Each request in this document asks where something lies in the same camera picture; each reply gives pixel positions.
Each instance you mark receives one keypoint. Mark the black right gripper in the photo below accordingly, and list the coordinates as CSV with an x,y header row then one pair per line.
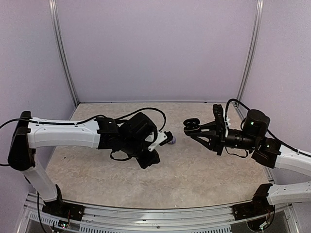
x,y
217,141

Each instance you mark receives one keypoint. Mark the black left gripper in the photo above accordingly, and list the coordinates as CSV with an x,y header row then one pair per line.
x,y
146,162

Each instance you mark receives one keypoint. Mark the black earbud charging case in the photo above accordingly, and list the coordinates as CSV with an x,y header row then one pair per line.
x,y
191,125

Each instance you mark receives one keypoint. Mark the purple earbud charging case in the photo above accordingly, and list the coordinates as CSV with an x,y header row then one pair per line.
x,y
173,141

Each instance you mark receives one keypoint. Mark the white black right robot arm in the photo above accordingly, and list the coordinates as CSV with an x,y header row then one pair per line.
x,y
270,152

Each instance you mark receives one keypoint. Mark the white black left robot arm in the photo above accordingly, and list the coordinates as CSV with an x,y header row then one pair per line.
x,y
137,137

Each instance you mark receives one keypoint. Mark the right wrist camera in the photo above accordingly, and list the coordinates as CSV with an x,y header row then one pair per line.
x,y
220,122

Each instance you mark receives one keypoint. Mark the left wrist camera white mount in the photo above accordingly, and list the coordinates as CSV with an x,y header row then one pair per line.
x,y
163,137

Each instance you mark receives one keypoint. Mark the aluminium front rail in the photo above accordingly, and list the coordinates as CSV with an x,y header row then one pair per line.
x,y
105,219

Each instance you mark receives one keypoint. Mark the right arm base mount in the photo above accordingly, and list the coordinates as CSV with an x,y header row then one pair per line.
x,y
259,205

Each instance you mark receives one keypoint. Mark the aluminium corner post right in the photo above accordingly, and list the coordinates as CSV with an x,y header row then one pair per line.
x,y
252,48

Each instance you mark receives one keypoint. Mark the aluminium corner post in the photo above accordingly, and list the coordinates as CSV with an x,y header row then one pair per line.
x,y
252,48
61,51

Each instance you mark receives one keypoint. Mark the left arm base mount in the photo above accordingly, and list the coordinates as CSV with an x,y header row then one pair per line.
x,y
63,209

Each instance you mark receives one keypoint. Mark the aluminium corner post left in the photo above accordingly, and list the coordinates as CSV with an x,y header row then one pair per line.
x,y
61,51

